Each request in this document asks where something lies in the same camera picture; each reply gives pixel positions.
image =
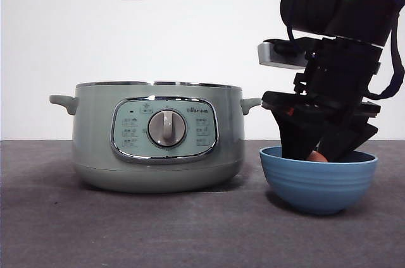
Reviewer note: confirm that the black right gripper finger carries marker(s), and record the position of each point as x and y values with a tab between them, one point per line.
345	141
297	138

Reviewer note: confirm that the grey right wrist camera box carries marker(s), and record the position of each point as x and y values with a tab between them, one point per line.
269	56

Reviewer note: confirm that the brown egg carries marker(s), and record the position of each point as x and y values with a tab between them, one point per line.
316	156

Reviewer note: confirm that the pale green electric steamer pot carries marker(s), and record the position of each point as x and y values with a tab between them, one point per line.
95	129

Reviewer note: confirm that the blue ribbed bowl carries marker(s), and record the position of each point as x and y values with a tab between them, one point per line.
316	186

